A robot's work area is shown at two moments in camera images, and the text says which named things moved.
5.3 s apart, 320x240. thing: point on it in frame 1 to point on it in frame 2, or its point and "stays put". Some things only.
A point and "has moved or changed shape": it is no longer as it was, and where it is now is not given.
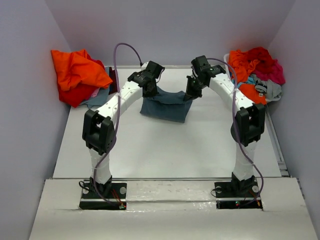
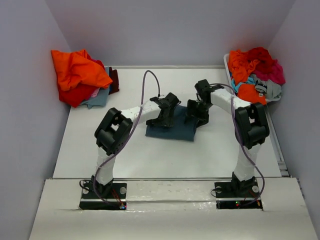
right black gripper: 191,94 to 203,118
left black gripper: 153,93 to 167,122
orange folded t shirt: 77,71 stays put
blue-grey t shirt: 167,104 has moved or changed shape
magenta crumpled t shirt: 275,73 stays put
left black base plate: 110,196 stays put
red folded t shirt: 79,93 stays put
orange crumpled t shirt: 240,63 stays put
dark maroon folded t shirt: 113,86 stays put
